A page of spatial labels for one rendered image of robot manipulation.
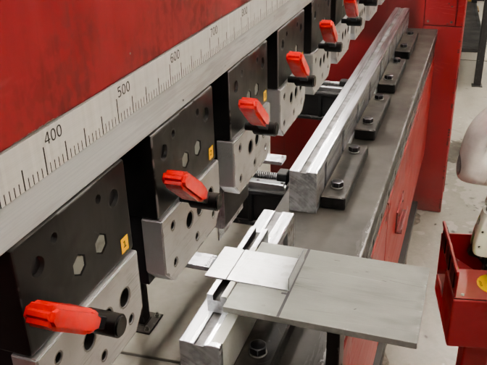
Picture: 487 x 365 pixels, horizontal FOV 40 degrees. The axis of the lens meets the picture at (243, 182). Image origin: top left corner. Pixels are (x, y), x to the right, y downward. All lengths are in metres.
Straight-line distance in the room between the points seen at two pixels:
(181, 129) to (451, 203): 2.84
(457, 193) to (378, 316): 2.63
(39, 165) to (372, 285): 0.63
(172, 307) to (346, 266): 1.66
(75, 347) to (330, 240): 0.86
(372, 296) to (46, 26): 0.65
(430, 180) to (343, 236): 1.94
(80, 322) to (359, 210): 1.05
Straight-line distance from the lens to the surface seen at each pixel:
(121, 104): 0.55
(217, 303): 0.97
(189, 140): 0.68
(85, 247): 0.52
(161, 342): 2.47
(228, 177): 0.82
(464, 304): 1.39
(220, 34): 0.74
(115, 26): 0.53
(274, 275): 0.99
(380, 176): 1.60
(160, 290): 2.73
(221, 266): 1.02
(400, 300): 0.96
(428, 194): 3.29
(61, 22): 0.47
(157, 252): 0.65
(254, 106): 0.75
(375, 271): 1.02
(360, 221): 1.40
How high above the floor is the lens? 1.56
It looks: 26 degrees down
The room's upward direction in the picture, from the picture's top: 2 degrees counter-clockwise
